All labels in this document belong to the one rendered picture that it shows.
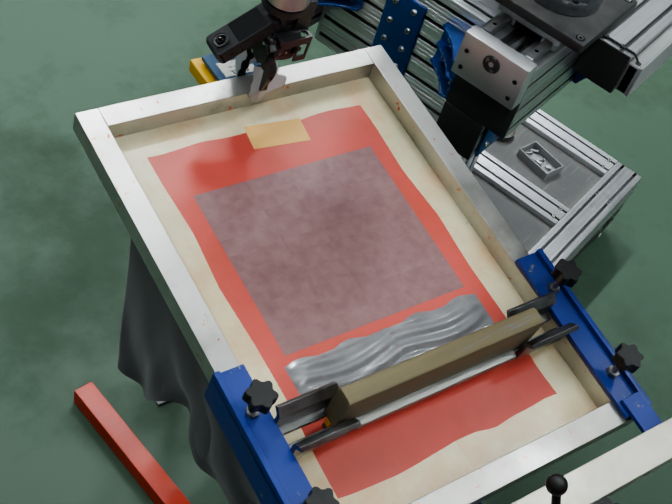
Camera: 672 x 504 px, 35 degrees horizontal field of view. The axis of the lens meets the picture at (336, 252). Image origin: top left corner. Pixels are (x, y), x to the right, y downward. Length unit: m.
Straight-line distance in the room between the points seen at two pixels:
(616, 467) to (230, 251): 0.64
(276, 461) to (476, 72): 0.83
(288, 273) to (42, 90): 1.92
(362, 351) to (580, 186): 1.83
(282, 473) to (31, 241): 1.70
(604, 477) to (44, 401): 1.53
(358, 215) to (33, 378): 1.23
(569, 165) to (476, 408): 1.84
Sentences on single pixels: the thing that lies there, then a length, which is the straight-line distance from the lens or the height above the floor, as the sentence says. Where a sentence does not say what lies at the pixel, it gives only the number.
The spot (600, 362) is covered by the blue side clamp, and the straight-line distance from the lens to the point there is 1.69.
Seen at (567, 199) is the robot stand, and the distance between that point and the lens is 3.23.
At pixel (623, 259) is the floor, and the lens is 3.47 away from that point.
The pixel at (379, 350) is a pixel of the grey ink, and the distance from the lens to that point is 1.57.
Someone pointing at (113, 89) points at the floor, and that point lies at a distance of 3.44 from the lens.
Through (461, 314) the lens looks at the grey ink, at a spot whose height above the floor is 1.03.
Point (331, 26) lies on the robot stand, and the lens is 2.24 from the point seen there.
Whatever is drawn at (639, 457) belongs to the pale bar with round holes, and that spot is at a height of 1.07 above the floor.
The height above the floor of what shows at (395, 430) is 1.01.
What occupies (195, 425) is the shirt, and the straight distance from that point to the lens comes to 1.83.
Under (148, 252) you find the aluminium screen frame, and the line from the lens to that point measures 1.54.
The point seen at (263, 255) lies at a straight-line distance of 1.61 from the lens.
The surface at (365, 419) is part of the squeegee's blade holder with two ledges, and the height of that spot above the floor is 1.05.
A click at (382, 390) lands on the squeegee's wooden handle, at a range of 1.43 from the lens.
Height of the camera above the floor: 2.25
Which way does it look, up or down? 47 degrees down
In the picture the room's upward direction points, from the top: 19 degrees clockwise
